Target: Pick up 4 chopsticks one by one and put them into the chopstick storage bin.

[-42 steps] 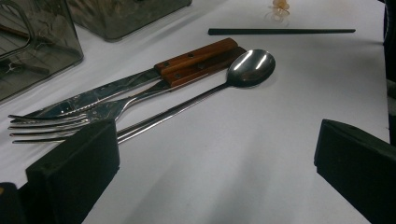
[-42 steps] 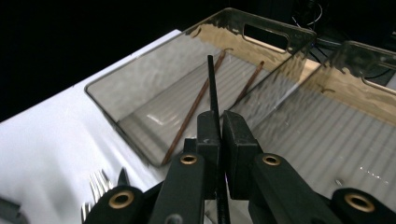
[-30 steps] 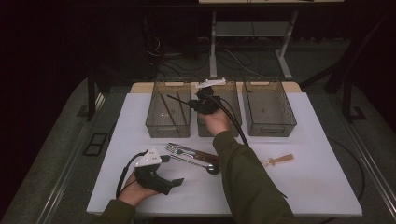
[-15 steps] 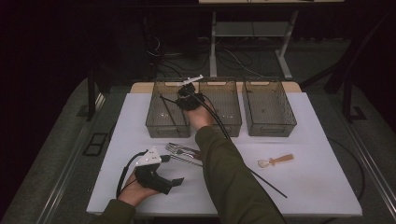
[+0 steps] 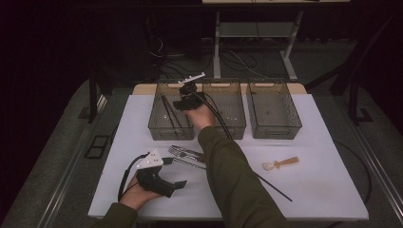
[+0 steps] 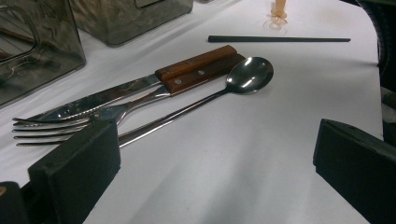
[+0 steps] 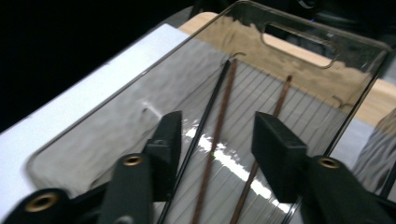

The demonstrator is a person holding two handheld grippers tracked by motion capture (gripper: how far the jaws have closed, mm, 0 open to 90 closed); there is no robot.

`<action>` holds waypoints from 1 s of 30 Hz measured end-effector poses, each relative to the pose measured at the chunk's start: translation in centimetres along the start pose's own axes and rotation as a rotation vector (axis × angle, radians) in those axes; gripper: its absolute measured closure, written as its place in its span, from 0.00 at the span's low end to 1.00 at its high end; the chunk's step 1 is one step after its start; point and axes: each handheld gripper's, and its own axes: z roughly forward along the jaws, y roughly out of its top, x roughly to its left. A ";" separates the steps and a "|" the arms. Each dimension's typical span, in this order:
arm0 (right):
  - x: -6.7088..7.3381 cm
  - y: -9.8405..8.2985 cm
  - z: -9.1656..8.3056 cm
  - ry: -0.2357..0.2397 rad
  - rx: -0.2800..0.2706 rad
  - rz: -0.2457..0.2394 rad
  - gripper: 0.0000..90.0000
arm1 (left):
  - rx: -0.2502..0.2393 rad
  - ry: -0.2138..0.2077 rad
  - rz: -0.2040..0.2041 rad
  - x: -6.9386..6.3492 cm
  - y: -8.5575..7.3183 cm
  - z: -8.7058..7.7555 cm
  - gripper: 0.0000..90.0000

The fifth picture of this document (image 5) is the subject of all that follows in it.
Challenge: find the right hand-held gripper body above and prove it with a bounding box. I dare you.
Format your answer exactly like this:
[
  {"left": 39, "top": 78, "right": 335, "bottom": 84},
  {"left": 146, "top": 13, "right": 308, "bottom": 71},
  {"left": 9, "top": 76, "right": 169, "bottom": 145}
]
[{"left": 178, "top": 72, "right": 206, "bottom": 111}]

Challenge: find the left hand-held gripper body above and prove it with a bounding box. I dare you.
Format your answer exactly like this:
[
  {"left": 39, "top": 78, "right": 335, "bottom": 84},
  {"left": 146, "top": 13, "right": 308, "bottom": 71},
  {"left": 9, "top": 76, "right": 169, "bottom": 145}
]
[{"left": 136, "top": 149, "right": 176, "bottom": 199}]

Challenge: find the brown wooden chopstick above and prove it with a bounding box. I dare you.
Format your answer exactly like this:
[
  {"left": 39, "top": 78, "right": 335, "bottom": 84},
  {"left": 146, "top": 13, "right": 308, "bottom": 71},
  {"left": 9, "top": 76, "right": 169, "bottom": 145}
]
[
  {"left": 164, "top": 94, "right": 183, "bottom": 129},
  {"left": 161, "top": 94, "right": 177, "bottom": 131}
]

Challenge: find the long steel spoon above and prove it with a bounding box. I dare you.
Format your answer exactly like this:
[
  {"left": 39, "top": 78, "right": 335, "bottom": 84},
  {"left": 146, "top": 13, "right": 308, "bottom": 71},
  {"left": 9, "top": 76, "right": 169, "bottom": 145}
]
[{"left": 171, "top": 157, "right": 207, "bottom": 171}]

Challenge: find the smoky clear plastic bin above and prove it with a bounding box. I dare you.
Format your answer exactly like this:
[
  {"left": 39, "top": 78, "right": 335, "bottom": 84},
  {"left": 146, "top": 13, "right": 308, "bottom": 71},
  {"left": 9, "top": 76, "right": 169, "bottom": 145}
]
[
  {"left": 245, "top": 78, "right": 303, "bottom": 141},
  {"left": 200, "top": 78, "right": 247, "bottom": 141},
  {"left": 147, "top": 79, "right": 196, "bottom": 142}
]

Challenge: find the small clear spoon wooden handle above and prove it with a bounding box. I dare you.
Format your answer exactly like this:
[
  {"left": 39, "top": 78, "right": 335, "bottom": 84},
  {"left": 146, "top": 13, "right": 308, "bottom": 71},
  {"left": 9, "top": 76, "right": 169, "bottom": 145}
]
[{"left": 261, "top": 156, "right": 300, "bottom": 172}]

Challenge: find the person's left hand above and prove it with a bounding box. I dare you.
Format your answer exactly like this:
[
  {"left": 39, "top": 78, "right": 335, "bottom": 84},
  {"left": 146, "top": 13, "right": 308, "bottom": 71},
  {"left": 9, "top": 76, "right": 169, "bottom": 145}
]
[{"left": 118, "top": 174, "right": 163, "bottom": 212}]

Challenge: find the person's right hand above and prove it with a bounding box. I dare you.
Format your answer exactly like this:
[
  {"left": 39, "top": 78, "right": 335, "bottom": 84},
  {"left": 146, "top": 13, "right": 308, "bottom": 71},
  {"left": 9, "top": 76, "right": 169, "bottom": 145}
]
[{"left": 184, "top": 104, "right": 217, "bottom": 131}]

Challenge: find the black metal stand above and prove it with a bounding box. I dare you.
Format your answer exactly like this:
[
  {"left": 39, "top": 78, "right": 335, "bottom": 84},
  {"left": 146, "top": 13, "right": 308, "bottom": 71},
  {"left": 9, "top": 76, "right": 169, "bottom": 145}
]
[
  {"left": 347, "top": 79, "right": 374, "bottom": 126},
  {"left": 88, "top": 66, "right": 110, "bottom": 124}
]

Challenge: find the white metal desk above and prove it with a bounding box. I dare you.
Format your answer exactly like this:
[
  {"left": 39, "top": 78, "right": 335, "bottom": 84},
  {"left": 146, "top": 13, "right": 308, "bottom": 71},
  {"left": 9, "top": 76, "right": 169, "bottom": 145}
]
[{"left": 201, "top": 0, "right": 351, "bottom": 82}]

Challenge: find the white table mat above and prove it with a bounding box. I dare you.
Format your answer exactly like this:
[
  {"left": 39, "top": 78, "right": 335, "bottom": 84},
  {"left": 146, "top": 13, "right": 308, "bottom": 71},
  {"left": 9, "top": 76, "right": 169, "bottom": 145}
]
[{"left": 87, "top": 93, "right": 370, "bottom": 221}]

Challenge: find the wooden handled steel knife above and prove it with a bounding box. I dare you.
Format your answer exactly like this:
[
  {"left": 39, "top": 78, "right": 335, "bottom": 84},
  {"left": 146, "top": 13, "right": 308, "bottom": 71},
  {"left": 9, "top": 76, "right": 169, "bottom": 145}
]
[{"left": 170, "top": 144, "right": 206, "bottom": 160}]

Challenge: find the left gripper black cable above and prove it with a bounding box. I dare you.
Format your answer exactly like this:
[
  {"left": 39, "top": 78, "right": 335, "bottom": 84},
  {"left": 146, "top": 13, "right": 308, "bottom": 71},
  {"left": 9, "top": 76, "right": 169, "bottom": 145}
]
[{"left": 117, "top": 152, "right": 150, "bottom": 202}]

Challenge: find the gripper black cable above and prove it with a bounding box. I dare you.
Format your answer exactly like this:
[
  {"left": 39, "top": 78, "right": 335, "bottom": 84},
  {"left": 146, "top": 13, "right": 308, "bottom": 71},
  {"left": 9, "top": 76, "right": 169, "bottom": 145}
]
[
  {"left": 191, "top": 89, "right": 235, "bottom": 141},
  {"left": 117, "top": 152, "right": 150, "bottom": 202}
]

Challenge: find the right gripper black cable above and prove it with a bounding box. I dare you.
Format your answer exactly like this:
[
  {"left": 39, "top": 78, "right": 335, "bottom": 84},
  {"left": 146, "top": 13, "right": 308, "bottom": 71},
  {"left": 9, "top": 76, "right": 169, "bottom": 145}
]
[{"left": 191, "top": 89, "right": 235, "bottom": 141}]

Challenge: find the bundle of floor cables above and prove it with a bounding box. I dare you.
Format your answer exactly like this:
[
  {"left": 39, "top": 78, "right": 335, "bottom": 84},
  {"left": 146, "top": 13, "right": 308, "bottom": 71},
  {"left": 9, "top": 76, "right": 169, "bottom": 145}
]
[{"left": 148, "top": 34, "right": 270, "bottom": 80}]

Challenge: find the black rectangular floor frame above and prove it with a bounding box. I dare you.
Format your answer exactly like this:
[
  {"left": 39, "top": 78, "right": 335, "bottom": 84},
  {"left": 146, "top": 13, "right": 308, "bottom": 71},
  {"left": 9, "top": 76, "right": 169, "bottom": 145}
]
[{"left": 84, "top": 135, "right": 111, "bottom": 160}]

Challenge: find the aluminium floor rail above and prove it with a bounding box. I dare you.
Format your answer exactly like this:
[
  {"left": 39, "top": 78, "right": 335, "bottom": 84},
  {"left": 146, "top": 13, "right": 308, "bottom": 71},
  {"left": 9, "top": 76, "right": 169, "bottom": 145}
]
[
  {"left": 348, "top": 123, "right": 403, "bottom": 217},
  {"left": 41, "top": 94, "right": 108, "bottom": 228}
]

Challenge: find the thin black cable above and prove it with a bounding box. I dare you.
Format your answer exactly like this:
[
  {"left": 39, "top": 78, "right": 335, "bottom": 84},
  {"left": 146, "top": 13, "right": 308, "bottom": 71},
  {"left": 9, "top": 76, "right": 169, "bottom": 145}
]
[{"left": 332, "top": 139, "right": 374, "bottom": 205}]

